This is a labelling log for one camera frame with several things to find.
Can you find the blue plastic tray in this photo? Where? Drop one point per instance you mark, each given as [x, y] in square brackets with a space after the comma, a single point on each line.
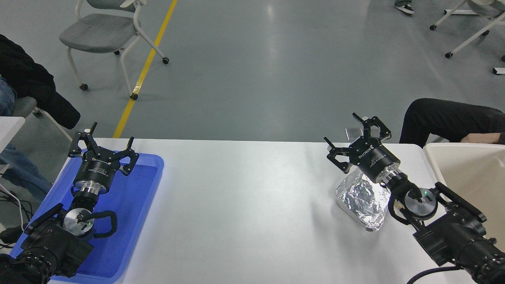
[134, 205]

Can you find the grey seat white-frame chair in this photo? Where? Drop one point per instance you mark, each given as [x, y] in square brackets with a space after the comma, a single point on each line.
[98, 33]

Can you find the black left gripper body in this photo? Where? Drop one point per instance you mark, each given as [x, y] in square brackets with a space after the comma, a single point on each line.
[96, 167]

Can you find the white wheeled chair frame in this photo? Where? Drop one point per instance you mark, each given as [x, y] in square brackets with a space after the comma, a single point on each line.
[473, 37]

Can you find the small black floor object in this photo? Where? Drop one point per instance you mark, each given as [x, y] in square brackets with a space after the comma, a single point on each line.
[12, 235]

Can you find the white frame piece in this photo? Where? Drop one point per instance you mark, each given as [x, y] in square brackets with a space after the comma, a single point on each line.
[499, 70]

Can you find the seated person by bin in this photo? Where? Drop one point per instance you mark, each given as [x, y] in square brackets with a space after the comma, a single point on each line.
[442, 118]

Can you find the grey chair under person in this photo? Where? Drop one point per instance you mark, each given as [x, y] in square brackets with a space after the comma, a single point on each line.
[24, 105]

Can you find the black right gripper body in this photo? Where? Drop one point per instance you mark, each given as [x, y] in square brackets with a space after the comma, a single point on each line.
[376, 157]

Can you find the metal floor plate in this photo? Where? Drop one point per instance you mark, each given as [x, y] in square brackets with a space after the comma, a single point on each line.
[352, 133]

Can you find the large pale bin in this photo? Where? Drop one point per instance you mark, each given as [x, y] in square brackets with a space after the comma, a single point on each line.
[473, 177]

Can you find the seated person with crossed arms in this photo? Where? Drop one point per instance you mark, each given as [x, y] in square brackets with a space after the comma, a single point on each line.
[31, 79]

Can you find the white side table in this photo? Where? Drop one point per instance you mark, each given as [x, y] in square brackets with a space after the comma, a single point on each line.
[10, 130]

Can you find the person's hand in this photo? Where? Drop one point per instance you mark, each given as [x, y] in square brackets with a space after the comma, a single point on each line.
[481, 138]

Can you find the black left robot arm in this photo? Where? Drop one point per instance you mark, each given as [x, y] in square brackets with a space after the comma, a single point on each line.
[51, 244]

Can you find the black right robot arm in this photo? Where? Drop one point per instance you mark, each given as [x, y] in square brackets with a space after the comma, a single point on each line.
[453, 232]

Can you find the crumpled foil tray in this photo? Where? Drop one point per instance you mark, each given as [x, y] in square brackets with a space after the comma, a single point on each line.
[363, 201]

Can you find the walking person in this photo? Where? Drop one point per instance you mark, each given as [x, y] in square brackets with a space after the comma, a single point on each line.
[404, 7]

